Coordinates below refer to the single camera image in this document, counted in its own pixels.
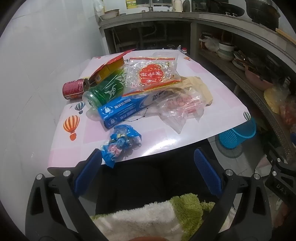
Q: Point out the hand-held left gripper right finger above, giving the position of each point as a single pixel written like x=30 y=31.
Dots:
x=207 y=171

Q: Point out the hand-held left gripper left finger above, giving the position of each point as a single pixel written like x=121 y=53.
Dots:
x=89 y=169

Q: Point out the blue candy wrapper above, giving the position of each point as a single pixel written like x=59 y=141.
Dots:
x=122 y=139

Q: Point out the blue plastic basket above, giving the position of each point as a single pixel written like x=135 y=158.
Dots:
x=238 y=135

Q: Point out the blue toothpaste box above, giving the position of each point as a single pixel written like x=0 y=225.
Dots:
x=122 y=109

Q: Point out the green plastic bottle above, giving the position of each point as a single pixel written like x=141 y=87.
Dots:
x=106 y=90

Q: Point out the red drink can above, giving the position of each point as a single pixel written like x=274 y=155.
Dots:
x=72 y=89

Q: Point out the clear plastic bag pink print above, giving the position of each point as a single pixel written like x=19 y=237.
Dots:
x=180 y=104

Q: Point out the white green fluffy garment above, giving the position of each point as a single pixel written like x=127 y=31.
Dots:
x=143 y=220

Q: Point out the beige plastic bag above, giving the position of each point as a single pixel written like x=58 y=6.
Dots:
x=201 y=88

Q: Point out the yellow bag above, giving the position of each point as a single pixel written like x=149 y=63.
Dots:
x=275 y=99

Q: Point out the red yellow carton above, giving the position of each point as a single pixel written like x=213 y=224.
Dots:
x=108 y=67

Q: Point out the clear snack bag red print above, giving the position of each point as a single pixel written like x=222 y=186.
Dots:
x=150 y=74

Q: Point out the stack of plates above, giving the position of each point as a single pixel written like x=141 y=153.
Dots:
x=239 y=61

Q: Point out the stack of white bowls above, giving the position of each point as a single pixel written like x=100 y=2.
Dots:
x=225 y=52

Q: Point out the small red-capped bottle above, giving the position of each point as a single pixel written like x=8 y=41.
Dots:
x=184 y=51

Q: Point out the clear plastic tray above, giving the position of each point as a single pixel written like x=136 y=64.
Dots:
x=165 y=54

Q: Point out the white plastic bag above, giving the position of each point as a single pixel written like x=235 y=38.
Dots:
x=211 y=44

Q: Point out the wooden board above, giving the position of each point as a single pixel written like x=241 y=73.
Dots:
x=286 y=34

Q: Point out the white bowl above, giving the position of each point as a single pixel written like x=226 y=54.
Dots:
x=107 y=16

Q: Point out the grey concrete counter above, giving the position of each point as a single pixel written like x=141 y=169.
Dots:
x=161 y=16

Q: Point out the black wok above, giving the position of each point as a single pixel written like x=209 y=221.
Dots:
x=227 y=9

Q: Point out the grey round lid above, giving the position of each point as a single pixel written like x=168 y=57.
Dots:
x=186 y=5

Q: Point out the white jug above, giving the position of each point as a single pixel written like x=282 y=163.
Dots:
x=177 y=5

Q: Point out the black cooking pot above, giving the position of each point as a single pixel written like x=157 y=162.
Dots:
x=263 y=11

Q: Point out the yellow green bottle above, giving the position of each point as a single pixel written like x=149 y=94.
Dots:
x=131 y=4

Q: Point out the metal faucet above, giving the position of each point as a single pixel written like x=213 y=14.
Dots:
x=150 y=5

